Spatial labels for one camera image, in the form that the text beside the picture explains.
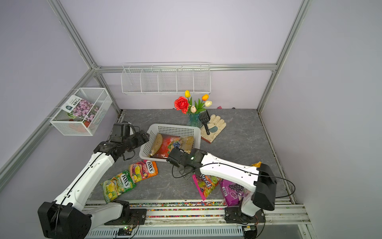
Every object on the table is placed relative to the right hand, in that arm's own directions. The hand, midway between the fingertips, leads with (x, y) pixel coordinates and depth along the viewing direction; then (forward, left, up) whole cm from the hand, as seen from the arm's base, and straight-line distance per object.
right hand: (188, 166), depth 75 cm
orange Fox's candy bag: (+3, +28, -12) cm, 30 cm away
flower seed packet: (+22, +54, +20) cm, 62 cm away
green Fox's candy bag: (-6, +40, -12) cm, 43 cm away
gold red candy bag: (+19, +17, -8) cm, 27 cm away
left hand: (+14, +24, +5) cm, 28 cm away
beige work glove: (+37, -19, -13) cm, 43 cm away
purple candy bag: (-11, -23, -9) cm, 27 cm away
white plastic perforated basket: (+29, +9, -7) cm, 31 cm away
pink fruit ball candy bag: (-7, -9, -5) cm, 13 cm away
